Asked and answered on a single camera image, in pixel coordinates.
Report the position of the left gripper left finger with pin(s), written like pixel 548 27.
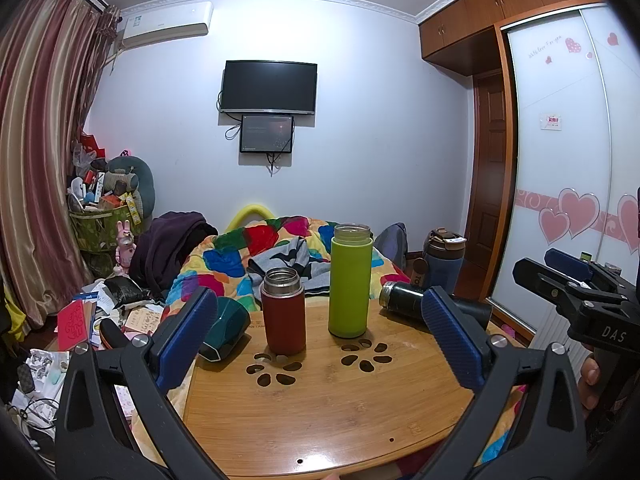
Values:
pixel 92 439

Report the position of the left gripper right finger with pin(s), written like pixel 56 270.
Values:
pixel 547 439

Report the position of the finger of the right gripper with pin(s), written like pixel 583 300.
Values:
pixel 562 262

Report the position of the green tall thermos cup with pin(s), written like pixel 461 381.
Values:
pixel 350 274

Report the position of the dark green faceted cup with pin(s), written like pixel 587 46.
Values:
pixel 231 322

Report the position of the red thermos cup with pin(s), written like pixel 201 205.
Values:
pixel 283 308

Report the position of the black thermos lying down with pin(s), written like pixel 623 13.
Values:
pixel 419 306

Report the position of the person's right hand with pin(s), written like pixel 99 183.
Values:
pixel 587 384

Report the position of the red booklet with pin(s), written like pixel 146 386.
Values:
pixel 74 324

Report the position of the pink rabbit toy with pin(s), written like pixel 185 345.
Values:
pixel 125 248

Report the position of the dark purple blanket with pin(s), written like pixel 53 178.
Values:
pixel 163 248

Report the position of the colourful patchwork quilt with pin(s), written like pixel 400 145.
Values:
pixel 219 263

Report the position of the blue bottle brown lid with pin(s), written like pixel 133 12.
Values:
pixel 443 252

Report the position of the green basket of clutter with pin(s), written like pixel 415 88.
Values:
pixel 96 230

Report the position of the brown wooden door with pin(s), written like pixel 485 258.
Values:
pixel 487 183

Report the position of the grey backpack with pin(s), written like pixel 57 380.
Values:
pixel 392 243

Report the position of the grey black striped garment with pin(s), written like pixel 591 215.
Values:
pixel 312 269

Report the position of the grey round cushion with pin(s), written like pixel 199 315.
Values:
pixel 141 178

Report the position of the white sliding door with hearts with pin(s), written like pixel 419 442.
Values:
pixel 576 78

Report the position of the wooden wardrobe with cabinets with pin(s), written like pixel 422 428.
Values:
pixel 463 37

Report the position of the striped red gold curtain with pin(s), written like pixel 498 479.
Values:
pixel 52 57

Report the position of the white air conditioner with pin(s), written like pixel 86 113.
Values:
pixel 171 23

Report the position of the small black wall monitor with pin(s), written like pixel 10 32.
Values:
pixel 266 134

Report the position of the wall mounted black television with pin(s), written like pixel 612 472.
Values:
pixel 252 86

